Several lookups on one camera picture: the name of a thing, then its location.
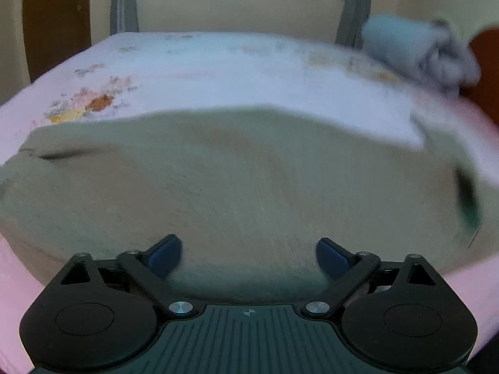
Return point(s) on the beige towel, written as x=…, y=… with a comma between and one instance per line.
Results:
x=241, y=187

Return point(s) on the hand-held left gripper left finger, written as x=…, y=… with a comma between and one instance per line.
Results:
x=165, y=255

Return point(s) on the red heart-shaped headboard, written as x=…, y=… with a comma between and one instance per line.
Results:
x=485, y=70

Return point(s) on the grey framed window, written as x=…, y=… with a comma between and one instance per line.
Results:
x=351, y=7

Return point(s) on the rolled grey blanket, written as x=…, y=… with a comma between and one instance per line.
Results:
x=409, y=46

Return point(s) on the pink floral bed sheet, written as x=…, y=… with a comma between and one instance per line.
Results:
x=202, y=74

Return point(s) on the brown wooden door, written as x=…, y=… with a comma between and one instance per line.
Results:
x=54, y=19

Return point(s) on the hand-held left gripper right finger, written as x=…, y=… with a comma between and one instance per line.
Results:
x=331, y=257

